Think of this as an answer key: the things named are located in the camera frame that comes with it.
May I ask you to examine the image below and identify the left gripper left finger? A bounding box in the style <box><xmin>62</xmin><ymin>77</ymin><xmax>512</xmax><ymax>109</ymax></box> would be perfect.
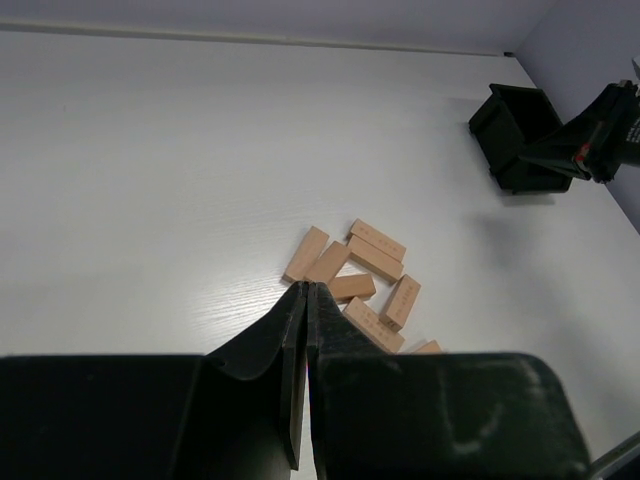
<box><xmin>1</xmin><ymin>284</ymin><xmax>306</xmax><ymax>479</ymax></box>

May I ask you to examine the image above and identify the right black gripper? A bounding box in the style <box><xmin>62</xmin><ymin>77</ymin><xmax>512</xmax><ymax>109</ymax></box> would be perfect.
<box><xmin>521</xmin><ymin>80</ymin><xmax>639</xmax><ymax>184</ymax></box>

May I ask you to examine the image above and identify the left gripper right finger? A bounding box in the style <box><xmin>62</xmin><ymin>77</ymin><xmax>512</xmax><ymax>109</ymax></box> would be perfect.
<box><xmin>307</xmin><ymin>283</ymin><xmax>591</xmax><ymax>479</ymax></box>

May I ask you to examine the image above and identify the wooden block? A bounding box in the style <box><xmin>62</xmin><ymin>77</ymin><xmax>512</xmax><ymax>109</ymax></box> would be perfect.
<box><xmin>328</xmin><ymin>274</ymin><xmax>376</xmax><ymax>303</ymax></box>
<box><xmin>304</xmin><ymin>241</ymin><xmax>351</xmax><ymax>284</ymax></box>
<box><xmin>379</xmin><ymin>274</ymin><xmax>421</xmax><ymax>332</ymax></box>
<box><xmin>347</xmin><ymin>219</ymin><xmax>406</xmax><ymax>262</ymax></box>
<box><xmin>342</xmin><ymin>297</ymin><xmax>405</xmax><ymax>354</ymax></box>
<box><xmin>347</xmin><ymin>236</ymin><xmax>404</xmax><ymax>284</ymax></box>
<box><xmin>282</xmin><ymin>226</ymin><xmax>329</xmax><ymax>283</ymax></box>
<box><xmin>411</xmin><ymin>340</ymin><xmax>443</xmax><ymax>354</ymax></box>

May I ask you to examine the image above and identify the black plastic bin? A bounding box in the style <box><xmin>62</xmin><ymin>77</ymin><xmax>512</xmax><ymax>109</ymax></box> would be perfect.
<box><xmin>468</xmin><ymin>83</ymin><xmax>571</xmax><ymax>195</ymax></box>

